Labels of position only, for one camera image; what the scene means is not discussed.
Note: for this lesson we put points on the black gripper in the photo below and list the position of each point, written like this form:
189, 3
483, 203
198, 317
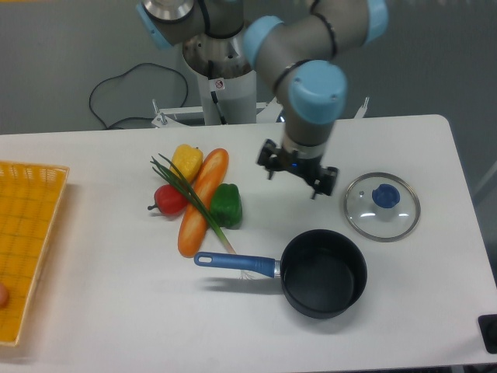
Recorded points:
273, 159

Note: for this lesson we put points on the red bell pepper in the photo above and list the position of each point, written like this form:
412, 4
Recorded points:
168, 200

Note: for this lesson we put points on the black object table corner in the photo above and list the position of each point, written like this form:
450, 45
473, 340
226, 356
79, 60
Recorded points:
487, 325

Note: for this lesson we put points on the yellow bell pepper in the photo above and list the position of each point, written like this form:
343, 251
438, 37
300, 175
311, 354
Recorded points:
188, 160

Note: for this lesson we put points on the green onion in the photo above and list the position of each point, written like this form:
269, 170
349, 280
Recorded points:
184, 187

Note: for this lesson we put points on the yellow woven basket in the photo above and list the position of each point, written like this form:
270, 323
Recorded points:
30, 198

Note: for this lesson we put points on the black saucepan blue handle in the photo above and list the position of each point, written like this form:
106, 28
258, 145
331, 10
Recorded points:
322, 272

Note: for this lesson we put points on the glass pot lid blue knob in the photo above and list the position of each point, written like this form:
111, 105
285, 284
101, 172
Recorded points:
381, 207

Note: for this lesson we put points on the orange baguette bread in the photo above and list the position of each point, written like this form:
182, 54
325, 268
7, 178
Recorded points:
194, 225

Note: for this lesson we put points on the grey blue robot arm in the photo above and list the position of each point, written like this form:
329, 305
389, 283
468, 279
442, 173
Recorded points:
294, 61

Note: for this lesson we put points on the green bell pepper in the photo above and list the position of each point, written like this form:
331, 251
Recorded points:
226, 206

